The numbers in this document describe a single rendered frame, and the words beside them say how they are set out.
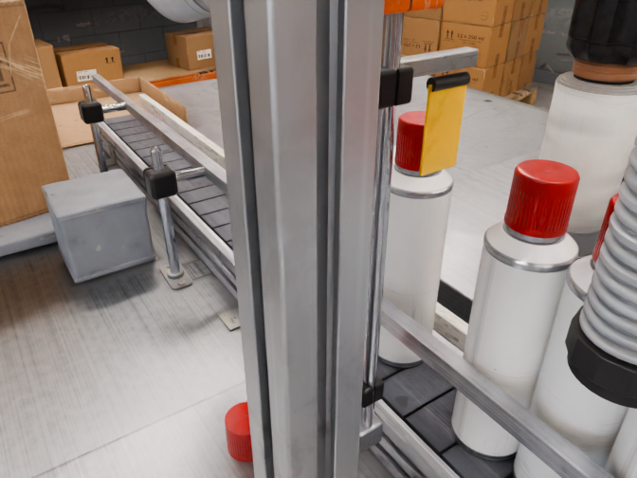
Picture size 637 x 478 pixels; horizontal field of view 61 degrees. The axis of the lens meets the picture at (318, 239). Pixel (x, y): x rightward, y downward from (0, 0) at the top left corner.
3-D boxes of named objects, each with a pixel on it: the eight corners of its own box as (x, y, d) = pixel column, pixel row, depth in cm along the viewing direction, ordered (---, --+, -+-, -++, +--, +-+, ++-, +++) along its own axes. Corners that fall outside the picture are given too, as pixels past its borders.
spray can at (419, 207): (442, 357, 46) (479, 122, 35) (391, 376, 44) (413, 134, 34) (408, 321, 50) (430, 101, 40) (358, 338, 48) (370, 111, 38)
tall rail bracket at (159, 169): (225, 267, 67) (211, 139, 58) (168, 286, 63) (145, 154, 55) (214, 255, 69) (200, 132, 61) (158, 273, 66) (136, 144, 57)
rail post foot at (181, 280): (194, 284, 64) (193, 279, 63) (173, 291, 62) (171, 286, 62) (178, 262, 68) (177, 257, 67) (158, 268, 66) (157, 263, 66)
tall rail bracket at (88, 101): (146, 182, 88) (128, 81, 80) (100, 193, 85) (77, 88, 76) (139, 175, 91) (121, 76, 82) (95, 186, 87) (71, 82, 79)
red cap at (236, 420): (267, 462, 43) (264, 433, 41) (224, 462, 43) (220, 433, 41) (270, 427, 46) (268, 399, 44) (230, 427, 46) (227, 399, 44)
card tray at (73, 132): (189, 125, 113) (186, 106, 111) (56, 150, 101) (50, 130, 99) (142, 92, 135) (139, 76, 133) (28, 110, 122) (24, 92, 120)
